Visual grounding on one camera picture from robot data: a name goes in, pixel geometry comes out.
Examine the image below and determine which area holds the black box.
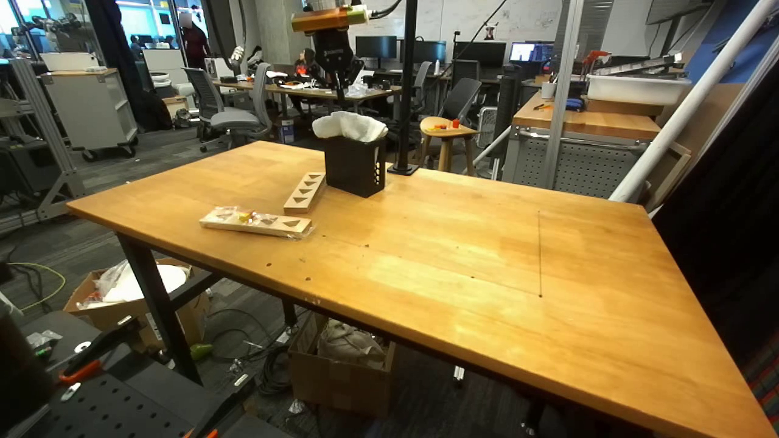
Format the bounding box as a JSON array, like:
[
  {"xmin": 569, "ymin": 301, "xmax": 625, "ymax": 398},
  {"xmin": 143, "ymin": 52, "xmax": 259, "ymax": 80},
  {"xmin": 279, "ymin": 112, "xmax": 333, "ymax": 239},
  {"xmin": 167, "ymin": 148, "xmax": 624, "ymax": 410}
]
[{"xmin": 324, "ymin": 139, "xmax": 385, "ymax": 198}]

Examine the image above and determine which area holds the round wooden stool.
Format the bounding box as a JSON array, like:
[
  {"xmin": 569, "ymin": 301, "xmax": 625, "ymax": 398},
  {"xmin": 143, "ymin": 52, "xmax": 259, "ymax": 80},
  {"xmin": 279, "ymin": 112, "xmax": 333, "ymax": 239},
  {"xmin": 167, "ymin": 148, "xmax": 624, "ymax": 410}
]
[{"xmin": 419, "ymin": 117, "xmax": 477, "ymax": 173}]

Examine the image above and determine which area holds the grey office chair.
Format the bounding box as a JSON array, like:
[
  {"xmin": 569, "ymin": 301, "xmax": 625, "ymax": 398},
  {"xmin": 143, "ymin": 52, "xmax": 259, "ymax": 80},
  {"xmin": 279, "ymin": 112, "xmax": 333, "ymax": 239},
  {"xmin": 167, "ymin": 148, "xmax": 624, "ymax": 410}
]
[{"xmin": 182, "ymin": 60, "xmax": 275, "ymax": 153}]

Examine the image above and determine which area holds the cardboard box under table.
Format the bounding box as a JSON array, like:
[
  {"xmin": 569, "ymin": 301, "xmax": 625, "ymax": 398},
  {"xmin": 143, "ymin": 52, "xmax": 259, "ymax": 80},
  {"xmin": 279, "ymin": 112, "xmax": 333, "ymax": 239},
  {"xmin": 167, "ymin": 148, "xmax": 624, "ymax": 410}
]
[{"xmin": 290, "ymin": 313, "xmax": 397, "ymax": 415}]

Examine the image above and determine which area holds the white diagonal pole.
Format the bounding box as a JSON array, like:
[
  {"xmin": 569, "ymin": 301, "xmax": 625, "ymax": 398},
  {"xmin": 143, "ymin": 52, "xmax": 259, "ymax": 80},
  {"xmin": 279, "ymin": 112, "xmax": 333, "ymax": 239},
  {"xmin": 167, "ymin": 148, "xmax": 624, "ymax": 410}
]
[{"xmin": 609, "ymin": 0, "xmax": 776, "ymax": 202}]

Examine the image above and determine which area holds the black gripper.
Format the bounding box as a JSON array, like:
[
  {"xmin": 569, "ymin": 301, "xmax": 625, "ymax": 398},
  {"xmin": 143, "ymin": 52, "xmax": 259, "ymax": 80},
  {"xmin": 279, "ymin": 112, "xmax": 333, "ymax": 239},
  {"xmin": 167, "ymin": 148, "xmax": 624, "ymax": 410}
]
[{"xmin": 315, "ymin": 28, "xmax": 362, "ymax": 90}]

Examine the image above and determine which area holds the white towel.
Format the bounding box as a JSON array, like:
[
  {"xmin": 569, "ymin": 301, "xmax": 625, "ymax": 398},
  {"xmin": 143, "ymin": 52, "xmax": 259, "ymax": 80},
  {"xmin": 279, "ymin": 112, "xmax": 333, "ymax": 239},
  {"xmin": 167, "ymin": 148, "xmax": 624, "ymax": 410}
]
[{"xmin": 312, "ymin": 112, "xmax": 386, "ymax": 144}]

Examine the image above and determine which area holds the plain wooden puzzle board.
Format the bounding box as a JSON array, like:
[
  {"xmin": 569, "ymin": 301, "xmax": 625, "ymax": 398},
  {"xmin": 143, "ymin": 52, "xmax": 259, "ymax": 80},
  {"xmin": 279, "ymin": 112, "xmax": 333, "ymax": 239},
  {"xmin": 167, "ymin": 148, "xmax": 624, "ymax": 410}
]
[{"xmin": 285, "ymin": 173, "xmax": 326, "ymax": 212}]

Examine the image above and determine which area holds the wooden puzzle board with triangle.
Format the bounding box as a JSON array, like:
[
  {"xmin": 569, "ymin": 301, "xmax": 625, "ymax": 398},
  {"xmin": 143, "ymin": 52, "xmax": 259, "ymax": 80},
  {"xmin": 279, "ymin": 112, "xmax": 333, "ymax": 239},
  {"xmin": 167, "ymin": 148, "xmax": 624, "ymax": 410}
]
[{"xmin": 200, "ymin": 207, "xmax": 312, "ymax": 239}]

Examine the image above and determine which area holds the cardboard box with white bag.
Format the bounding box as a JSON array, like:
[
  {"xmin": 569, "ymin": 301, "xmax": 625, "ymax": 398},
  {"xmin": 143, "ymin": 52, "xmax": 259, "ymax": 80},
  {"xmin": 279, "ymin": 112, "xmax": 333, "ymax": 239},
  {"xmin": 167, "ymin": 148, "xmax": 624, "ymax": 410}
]
[{"xmin": 64, "ymin": 257, "xmax": 210, "ymax": 351}]

